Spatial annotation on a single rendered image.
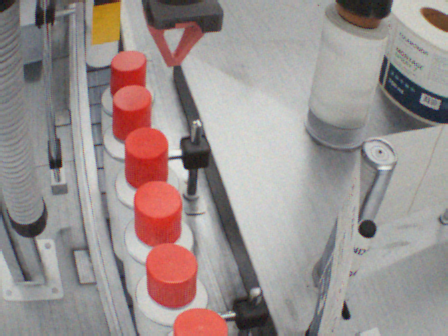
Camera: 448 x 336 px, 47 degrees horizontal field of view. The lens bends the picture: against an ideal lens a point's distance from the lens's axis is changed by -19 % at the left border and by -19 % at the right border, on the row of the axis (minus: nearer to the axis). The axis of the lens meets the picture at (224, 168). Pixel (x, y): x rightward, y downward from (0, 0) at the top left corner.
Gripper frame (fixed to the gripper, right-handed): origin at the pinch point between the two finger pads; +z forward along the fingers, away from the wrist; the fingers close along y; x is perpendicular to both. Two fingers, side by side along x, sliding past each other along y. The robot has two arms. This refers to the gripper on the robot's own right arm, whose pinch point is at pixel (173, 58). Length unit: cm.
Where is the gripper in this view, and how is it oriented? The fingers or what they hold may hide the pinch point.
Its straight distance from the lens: 63.0
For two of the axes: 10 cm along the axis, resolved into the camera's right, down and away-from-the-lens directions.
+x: -9.6, 1.4, -2.5
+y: -2.7, -7.3, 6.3
